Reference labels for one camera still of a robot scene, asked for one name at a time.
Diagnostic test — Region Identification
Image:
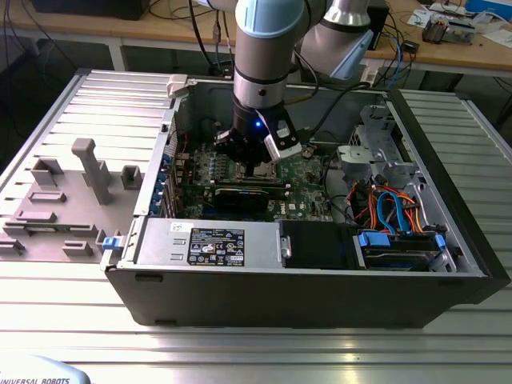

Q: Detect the hard disk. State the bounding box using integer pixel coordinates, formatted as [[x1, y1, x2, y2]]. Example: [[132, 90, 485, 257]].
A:
[[364, 246, 437, 274]]

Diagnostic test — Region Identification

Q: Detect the silver power supply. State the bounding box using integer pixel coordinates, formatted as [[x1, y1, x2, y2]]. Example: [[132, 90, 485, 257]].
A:
[[134, 218, 284, 268]]

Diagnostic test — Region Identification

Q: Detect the black and silver PC case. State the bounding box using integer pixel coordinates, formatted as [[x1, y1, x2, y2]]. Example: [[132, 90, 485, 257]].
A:
[[99, 79, 512, 330]]

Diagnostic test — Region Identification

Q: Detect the blue disk carrier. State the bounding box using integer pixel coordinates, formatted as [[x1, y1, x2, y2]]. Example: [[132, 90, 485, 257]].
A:
[[358, 230, 447, 273]]

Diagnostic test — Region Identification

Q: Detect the red SATA cable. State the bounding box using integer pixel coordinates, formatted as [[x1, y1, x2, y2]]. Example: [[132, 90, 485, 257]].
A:
[[346, 182, 367, 210]]

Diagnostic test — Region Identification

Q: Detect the wooden desk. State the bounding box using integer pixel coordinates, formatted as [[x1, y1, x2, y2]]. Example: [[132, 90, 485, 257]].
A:
[[0, 0, 512, 78]]

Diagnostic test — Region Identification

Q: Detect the black graphics card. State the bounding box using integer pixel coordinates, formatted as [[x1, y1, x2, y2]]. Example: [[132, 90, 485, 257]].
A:
[[214, 186, 271, 215]]

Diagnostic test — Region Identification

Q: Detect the green motherboard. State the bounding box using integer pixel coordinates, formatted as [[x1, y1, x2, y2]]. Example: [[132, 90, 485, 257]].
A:
[[175, 138, 337, 223]]

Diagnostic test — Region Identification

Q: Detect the small metal heatsink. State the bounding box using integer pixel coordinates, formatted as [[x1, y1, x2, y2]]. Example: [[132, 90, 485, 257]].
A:
[[422, 18, 449, 45]]

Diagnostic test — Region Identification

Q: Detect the black camera cable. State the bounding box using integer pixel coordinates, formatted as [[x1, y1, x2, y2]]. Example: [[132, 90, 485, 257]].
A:
[[298, 81, 373, 135]]

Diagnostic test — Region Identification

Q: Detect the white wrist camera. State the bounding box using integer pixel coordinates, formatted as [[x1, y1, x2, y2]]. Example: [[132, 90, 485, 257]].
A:
[[263, 118, 304, 163]]

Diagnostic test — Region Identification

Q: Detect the grey electronics box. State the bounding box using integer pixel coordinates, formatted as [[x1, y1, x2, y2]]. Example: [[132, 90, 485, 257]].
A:
[[447, 19, 477, 45]]

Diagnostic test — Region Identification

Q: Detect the silver drive cage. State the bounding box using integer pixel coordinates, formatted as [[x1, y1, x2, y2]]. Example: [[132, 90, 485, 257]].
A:
[[335, 102, 427, 189]]

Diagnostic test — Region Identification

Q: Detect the blue box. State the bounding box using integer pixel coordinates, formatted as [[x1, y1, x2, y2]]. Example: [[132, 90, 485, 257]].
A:
[[466, 0, 512, 15]]

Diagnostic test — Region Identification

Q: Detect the CPU socket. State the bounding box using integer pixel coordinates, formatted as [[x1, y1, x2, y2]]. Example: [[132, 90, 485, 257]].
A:
[[234, 154, 282, 181]]

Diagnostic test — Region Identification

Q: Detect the black monitor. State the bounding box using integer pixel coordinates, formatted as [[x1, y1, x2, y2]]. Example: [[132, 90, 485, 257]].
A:
[[31, 0, 151, 22]]

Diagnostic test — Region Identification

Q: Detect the pale blue teach pendant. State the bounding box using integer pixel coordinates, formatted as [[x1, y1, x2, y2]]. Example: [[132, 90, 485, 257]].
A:
[[0, 354, 94, 384]]

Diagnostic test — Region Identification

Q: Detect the orange wire bundle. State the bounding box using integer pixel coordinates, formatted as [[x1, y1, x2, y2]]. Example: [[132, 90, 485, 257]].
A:
[[367, 183, 423, 235]]

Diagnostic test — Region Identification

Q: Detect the beige plastic clip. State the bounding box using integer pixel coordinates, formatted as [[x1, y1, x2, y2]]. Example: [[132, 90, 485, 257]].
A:
[[166, 74, 189, 99]]

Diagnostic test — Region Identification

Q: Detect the blue SATA cable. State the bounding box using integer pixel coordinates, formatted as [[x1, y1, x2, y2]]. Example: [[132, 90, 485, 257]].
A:
[[378, 190, 413, 235]]

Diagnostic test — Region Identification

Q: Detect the grey parts rack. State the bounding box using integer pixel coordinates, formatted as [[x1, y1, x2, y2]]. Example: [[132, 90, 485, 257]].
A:
[[0, 138, 145, 263]]

